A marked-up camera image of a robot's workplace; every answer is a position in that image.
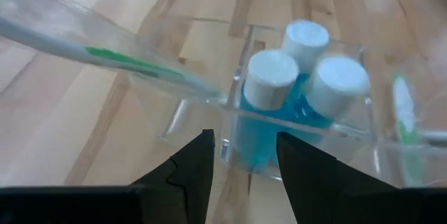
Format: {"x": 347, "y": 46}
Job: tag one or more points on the teal mouthwash bottle white cap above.
{"x": 337, "y": 84}
{"x": 305, "y": 42}
{"x": 269, "y": 77}

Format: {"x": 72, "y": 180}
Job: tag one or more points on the clear acrylic organizer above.
{"x": 195, "y": 119}

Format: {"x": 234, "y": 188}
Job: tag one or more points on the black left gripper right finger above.
{"x": 349, "y": 203}

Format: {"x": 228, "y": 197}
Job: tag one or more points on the green white toothbrush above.
{"x": 403, "y": 105}
{"x": 115, "y": 60}

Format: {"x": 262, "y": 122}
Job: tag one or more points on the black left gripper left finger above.
{"x": 104, "y": 206}

